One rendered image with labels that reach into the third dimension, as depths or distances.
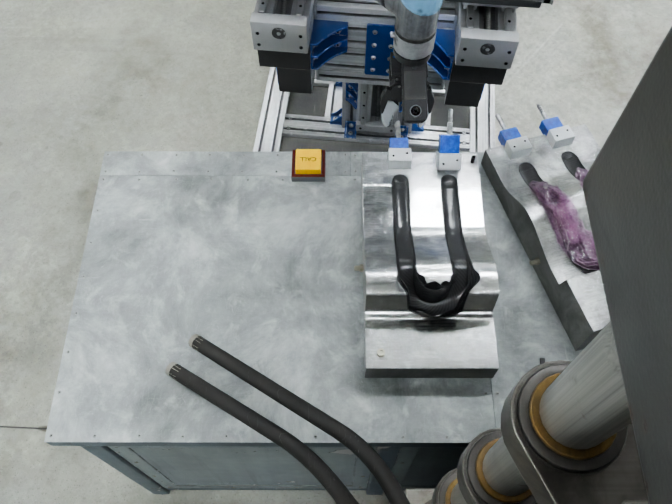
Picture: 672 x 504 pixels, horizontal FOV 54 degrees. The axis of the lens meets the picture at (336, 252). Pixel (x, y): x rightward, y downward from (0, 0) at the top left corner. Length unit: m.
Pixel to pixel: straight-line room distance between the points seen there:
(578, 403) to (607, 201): 0.21
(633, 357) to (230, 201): 1.32
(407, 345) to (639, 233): 1.05
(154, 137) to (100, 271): 1.30
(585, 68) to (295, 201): 1.84
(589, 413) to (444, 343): 0.85
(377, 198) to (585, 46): 1.90
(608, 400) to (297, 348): 0.97
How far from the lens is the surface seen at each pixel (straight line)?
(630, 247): 0.33
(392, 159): 1.49
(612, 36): 3.29
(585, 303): 1.40
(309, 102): 2.52
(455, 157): 1.49
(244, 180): 1.60
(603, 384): 0.48
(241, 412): 1.30
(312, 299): 1.44
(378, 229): 1.42
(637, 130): 0.33
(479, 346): 1.36
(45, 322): 2.49
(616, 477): 0.63
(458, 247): 1.41
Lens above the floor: 2.11
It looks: 62 degrees down
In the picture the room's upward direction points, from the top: straight up
